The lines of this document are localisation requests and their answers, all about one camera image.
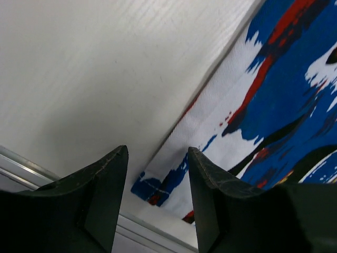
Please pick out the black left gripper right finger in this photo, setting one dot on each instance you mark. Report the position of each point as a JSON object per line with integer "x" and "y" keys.
{"x": 234, "y": 216}

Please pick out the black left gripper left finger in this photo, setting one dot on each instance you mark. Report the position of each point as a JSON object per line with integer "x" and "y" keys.
{"x": 77, "y": 213}

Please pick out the blue white red patterned trousers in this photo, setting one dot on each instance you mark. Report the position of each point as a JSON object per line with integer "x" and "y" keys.
{"x": 268, "y": 113}

